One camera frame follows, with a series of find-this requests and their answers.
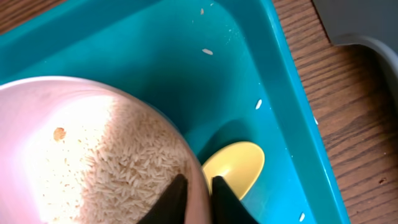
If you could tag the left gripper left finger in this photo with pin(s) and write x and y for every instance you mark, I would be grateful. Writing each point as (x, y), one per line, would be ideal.
(171, 205)

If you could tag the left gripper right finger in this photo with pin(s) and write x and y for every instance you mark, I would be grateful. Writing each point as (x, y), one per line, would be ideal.
(227, 209)

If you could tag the pink bowl with rice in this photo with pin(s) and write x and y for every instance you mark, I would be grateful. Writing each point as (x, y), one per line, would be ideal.
(79, 151)

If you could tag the grey dishwasher rack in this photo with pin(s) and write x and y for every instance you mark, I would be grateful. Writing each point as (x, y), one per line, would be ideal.
(371, 23)

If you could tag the yellow plastic spoon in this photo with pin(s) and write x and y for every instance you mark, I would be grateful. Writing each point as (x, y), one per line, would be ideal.
(239, 163)

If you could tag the teal serving tray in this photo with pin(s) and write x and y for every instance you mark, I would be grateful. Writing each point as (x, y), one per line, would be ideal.
(221, 71)

